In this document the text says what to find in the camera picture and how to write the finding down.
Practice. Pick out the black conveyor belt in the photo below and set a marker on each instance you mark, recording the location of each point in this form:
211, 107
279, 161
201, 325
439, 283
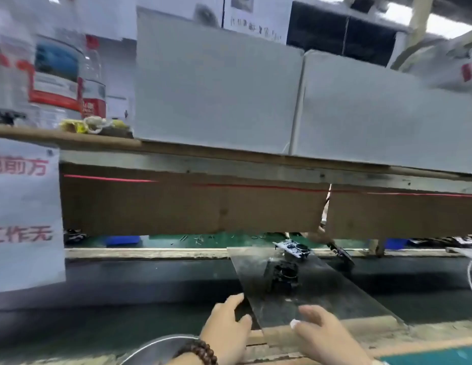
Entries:
107, 289

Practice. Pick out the person's right hand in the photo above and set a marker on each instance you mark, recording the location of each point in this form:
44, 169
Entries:
327, 344

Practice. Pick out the bottle with green label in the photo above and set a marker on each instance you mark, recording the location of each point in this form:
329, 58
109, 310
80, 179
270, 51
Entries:
94, 87

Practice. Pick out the white bag red label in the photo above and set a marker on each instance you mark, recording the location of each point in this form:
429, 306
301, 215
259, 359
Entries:
449, 68

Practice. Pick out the white paper sign red text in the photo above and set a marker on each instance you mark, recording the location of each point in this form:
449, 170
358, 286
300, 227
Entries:
27, 254

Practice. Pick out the person's left hand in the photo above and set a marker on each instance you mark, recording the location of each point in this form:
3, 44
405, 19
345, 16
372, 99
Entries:
224, 336

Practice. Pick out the finished mechanisms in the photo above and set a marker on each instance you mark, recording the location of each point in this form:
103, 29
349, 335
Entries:
293, 249

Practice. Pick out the clear plastic sheet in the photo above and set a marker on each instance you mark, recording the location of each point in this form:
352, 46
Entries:
327, 289

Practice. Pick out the brown cardboard panel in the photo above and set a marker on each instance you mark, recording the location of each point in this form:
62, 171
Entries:
183, 213

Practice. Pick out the wooden shelf beam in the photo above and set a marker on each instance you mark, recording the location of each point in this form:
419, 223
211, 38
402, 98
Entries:
183, 165

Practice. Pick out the wooden post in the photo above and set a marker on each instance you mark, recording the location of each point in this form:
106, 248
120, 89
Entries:
420, 17

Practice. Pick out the blue plastic bin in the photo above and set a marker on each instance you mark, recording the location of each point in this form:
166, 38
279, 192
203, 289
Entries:
396, 244
123, 241

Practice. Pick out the round metal bowl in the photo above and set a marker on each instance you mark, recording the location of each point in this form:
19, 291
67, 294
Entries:
145, 347

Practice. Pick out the bottle with orange label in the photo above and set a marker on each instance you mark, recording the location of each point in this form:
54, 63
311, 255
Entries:
57, 72

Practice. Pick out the yellow plastic object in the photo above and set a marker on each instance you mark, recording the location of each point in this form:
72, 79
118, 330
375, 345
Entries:
95, 125

